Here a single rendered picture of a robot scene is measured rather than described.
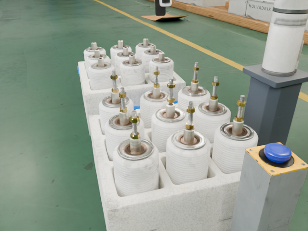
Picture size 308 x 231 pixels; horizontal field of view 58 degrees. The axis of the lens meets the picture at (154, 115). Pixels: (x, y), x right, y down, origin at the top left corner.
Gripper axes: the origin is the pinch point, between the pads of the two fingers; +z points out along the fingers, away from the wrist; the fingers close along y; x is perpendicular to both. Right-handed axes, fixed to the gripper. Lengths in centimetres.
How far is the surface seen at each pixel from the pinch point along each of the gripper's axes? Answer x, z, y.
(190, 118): 4.6, 22.2, 2.2
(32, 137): -47, 36, -50
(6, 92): -72, 21, -92
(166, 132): 0.6, 27.1, -7.6
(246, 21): 112, -31, -229
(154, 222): -3.9, 43.4, 4.5
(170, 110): 2.0, 21.9, -9.3
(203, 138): 7.7, 27.1, 0.1
